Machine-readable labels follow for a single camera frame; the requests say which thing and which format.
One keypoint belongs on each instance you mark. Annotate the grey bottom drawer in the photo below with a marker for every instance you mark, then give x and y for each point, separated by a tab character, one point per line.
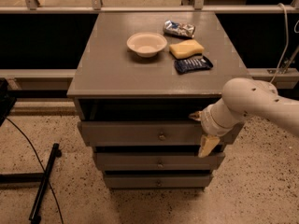
157	181

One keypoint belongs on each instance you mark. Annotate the yellow sponge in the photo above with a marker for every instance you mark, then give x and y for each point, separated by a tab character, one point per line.
186	49

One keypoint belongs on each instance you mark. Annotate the black metal stand base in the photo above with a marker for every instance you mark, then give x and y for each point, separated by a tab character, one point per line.
42	179

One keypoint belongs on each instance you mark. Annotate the grey top drawer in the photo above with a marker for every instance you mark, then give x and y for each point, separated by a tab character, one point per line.
140	133

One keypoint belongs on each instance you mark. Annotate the dark blue snack packet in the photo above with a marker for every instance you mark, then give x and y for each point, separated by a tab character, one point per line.
192	65

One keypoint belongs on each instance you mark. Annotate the silver crumpled snack bag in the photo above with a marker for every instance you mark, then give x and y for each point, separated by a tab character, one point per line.
179	29

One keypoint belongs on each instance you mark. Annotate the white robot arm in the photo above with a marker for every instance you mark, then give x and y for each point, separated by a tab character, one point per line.
242	98

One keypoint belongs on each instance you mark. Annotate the grey middle drawer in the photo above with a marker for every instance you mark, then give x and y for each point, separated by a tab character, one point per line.
156	161

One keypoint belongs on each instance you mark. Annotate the grey wooden drawer cabinet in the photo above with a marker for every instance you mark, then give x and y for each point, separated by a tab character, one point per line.
113	83

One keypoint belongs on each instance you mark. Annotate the metal railing frame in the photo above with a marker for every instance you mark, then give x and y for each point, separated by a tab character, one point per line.
46	9

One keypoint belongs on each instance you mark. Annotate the black equipment at left edge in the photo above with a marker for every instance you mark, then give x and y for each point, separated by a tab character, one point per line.
6	102

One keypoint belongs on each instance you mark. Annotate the grey drawer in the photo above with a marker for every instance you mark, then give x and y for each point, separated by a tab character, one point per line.
156	161
140	133
157	181

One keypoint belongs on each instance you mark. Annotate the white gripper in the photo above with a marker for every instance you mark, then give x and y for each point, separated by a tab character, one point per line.
207	122

